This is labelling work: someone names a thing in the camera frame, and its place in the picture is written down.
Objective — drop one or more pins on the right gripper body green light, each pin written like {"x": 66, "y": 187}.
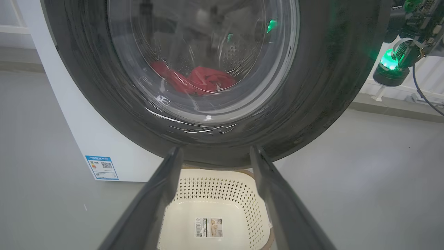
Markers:
{"x": 412, "y": 31}

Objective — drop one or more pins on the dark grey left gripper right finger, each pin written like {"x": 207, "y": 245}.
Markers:
{"x": 288, "y": 215}

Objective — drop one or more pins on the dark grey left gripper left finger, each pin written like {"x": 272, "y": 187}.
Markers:
{"x": 145, "y": 211}

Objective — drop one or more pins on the dark grey round washer door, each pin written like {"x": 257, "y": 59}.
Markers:
{"x": 329, "y": 86}

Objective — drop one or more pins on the red garment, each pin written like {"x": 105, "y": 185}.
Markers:
{"x": 208, "y": 80}

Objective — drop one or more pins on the cream perforated laundry basket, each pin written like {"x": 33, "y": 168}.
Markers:
{"x": 215, "y": 208}

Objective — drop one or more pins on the white Hisense washing machine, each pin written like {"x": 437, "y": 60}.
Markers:
{"x": 90, "y": 132}

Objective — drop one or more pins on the blue energy label sticker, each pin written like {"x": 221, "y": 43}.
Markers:
{"x": 101, "y": 167}

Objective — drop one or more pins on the paper label sticker with barcode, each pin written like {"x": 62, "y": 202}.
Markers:
{"x": 208, "y": 227}

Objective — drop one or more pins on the white metal fence rail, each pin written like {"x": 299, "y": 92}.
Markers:
{"x": 14, "y": 29}

